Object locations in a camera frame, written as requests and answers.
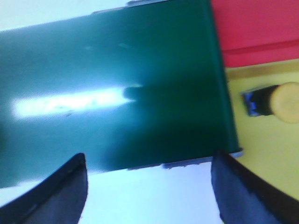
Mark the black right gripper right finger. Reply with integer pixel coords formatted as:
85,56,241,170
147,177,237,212
211,151,299,224

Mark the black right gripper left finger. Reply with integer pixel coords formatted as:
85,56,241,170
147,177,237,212
0,153,88,224

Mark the yellow mushroom push button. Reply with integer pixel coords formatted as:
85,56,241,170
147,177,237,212
241,82,299,124

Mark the yellow tray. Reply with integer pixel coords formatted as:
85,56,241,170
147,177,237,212
225,63,299,199

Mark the green conveyor belt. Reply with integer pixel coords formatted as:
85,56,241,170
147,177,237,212
0,0,241,187

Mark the red tray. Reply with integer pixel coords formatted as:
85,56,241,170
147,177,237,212
211,0,299,67

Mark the aluminium conveyor frame rail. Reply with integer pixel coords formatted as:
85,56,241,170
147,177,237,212
127,156,213,171

